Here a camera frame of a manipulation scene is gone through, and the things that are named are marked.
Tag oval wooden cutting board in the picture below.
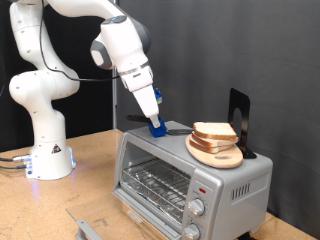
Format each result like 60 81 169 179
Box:
185 133 244 170

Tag black cable with silver plug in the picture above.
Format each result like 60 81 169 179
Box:
0 153 33 164

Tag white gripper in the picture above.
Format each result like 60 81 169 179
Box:
119 65 162 130

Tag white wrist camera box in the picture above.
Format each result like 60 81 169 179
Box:
154 89 164 105

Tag black metal bookend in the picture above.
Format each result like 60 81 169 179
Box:
227 87 258 160

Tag glass oven door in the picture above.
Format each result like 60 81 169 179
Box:
65 191 171 240

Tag metal wire oven rack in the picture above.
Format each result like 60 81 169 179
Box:
120 158 192 224

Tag dark grey backdrop curtain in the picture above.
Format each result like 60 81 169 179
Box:
118 0 320 240

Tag vertical metal pole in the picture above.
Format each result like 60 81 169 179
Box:
111 77 119 130

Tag silver oven knob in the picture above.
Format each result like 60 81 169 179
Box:
182 223 202 240
187 198 206 217

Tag black base cable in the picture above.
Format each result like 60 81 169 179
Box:
0 163 28 171

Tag metal spatula with blue block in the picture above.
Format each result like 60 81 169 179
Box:
125 114 195 139

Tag silver toaster oven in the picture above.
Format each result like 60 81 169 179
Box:
112 120 274 240

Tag black backdrop curtain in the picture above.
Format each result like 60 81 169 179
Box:
0 0 114 153

